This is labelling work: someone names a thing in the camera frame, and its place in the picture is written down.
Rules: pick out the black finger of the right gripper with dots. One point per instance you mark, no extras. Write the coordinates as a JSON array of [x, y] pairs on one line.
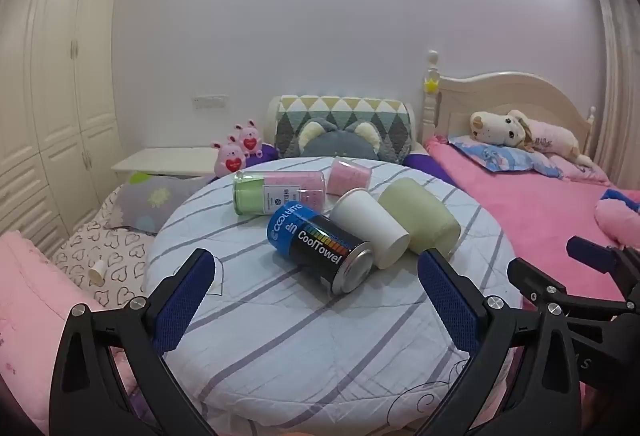
[[542, 290], [605, 259]]

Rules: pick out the blue cartoon pillow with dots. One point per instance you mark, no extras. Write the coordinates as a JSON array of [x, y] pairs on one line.
[[503, 159]]

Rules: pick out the cream wooden headboard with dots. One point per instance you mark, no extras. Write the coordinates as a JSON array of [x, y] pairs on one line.
[[449, 102]]

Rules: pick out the purple cushion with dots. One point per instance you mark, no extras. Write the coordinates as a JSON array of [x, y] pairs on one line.
[[428, 165]]

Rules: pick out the blue black CoolTowel can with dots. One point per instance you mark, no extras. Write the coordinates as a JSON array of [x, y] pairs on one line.
[[337, 259]]

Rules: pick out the pink green labelled can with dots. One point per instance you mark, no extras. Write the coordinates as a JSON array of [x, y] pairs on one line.
[[262, 193]]

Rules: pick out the wall socket panel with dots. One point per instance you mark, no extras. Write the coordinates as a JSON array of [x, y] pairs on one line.
[[207, 102]]

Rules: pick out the white paper cup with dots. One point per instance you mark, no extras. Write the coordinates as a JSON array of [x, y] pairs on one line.
[[359, 213]]

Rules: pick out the striped round table cloth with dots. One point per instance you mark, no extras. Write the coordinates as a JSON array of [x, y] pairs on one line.
[[271, 351]]

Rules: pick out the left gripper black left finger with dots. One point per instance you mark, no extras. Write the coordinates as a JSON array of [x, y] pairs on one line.
[[110, 376]]

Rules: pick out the pink pig plush rear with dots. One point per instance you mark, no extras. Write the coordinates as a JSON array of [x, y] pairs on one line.
[[249, 139]]

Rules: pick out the grey flower pillow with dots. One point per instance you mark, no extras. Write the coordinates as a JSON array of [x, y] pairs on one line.
[[145, 202]]

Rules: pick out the heart pattern sheet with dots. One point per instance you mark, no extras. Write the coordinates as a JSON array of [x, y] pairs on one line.
[[125, 252]]

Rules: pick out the pink quilt on left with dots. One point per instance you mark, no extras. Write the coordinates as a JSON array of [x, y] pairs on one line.
[[35, 300]]

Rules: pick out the grey bear plush cushion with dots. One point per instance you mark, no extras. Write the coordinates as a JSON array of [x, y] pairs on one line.
[[319, 137]]

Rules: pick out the green matte cup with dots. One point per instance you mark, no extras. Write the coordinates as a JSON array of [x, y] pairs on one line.
[[427, 221]]

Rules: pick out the pink pig plush front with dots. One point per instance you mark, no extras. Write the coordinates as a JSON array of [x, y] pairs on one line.
[[230, 157]]

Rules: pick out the cream wardrobe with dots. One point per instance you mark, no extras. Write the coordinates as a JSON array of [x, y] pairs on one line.
[[59, 136]]

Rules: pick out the pink pig plush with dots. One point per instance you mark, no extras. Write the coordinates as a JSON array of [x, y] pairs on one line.
[[249, 139], [230, 157]]

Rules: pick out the white dog plush toy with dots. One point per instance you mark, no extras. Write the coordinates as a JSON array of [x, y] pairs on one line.
[[516, 130]]

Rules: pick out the small pink can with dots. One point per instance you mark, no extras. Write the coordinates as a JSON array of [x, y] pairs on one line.
[[347, 175]]

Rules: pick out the pink plush with blue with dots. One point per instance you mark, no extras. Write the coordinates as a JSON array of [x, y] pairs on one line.
[[617, 215]]

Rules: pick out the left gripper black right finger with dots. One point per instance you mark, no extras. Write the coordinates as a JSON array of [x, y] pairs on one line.
[[543, 399]]

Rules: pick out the pink bed blanket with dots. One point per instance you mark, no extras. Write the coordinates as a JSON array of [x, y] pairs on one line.
[[538, 214]]

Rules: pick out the triangle pattern pillow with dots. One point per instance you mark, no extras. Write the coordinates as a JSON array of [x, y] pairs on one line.
[[393, 119]]

